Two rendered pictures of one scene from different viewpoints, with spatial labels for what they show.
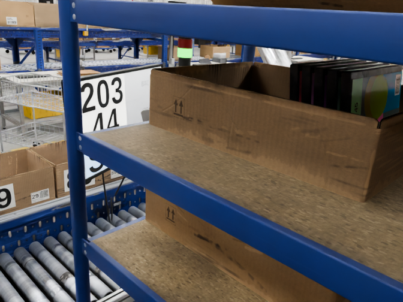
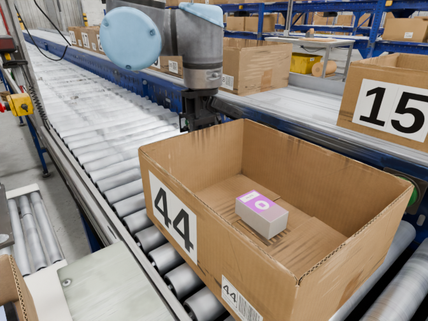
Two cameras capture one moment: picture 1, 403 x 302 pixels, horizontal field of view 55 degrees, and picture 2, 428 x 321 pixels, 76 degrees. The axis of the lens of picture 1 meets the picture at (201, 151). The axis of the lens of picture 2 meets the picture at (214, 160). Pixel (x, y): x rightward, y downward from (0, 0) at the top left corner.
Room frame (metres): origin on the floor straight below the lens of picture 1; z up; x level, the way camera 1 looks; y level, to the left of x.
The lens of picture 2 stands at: (2.22, -0.89, 1.15)
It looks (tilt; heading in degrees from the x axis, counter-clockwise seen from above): 28 degrees down; 98
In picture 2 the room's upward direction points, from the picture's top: straight up
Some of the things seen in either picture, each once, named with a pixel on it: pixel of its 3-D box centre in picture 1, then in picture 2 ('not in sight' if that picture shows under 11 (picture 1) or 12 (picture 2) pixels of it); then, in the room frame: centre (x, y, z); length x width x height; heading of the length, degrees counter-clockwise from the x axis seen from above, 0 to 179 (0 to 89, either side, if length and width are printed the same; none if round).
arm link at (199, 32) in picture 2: not in sight; (200, 35); (2.10, -0.25, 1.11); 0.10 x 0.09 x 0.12; 13
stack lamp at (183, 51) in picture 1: (185, 48); not in sight; (1.36, 0.08, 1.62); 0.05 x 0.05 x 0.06
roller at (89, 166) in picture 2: not in sight; (155, 149); (1.89, -0.05, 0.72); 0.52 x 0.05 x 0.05; 47
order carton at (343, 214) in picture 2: not in sight; (255, 202); (2.24, -0.46, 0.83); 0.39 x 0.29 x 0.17; 136
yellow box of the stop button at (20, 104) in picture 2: not in sight; (20, 107); (1.34, 0.01, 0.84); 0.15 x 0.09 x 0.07; 137
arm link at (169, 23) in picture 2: not in sight; (146, 34); (1.99, -0.29, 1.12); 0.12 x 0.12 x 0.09; 13
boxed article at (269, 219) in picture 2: not in sight; (260, 213); (2.25, -0.42, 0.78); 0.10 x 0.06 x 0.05; 136
